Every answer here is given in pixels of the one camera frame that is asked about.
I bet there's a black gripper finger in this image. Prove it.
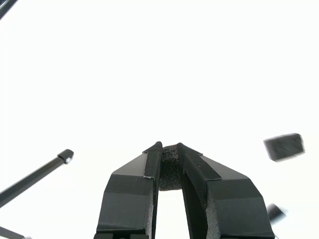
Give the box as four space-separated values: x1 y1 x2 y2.
93 141 163 239
175 142 276 239

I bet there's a black foam box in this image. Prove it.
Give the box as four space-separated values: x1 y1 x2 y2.
266 203 288 223
159 143 184 192
263 132 306 163

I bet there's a black stand rod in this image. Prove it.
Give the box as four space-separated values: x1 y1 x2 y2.
0 226 32 239
0 148 75 209
0 0 20 21

